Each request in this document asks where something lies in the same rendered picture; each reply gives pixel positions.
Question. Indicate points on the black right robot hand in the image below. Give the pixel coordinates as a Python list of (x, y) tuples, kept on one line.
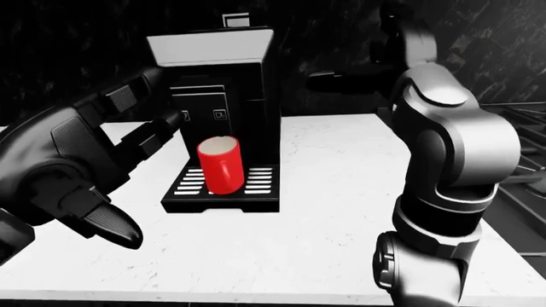
[(389, 44)]

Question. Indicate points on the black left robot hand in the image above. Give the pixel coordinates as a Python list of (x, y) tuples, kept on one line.
[(55, 160)]

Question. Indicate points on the cup icon machine button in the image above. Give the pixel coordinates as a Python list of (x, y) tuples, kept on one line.
[(220, 114), (186, 115)]

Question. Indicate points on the black coffee machine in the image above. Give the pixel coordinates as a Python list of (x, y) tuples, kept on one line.
[(251, 105)]

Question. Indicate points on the red mug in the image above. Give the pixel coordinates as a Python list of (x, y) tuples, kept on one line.
[(222, 166)]

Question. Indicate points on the black stove top grates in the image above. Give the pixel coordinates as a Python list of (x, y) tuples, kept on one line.
[(522, 153)]

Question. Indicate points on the black slotted drip tray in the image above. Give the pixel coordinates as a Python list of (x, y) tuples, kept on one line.
[(260, 182)]

